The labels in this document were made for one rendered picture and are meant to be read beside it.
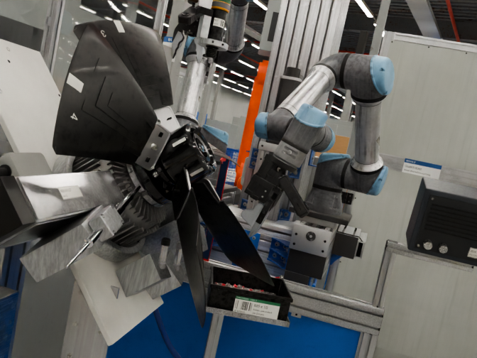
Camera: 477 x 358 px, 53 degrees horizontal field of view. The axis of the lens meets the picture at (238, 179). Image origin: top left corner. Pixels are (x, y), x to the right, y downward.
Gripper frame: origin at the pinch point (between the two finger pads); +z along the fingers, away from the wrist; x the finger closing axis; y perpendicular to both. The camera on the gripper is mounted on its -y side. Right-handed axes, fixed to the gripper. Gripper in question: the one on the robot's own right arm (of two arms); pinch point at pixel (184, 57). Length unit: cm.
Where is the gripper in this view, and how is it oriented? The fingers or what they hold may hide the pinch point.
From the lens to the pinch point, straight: 170.5
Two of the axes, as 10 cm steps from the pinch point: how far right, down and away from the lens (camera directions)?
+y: 2.2, -0.5, 9.7
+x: -9.5, -2.2, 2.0
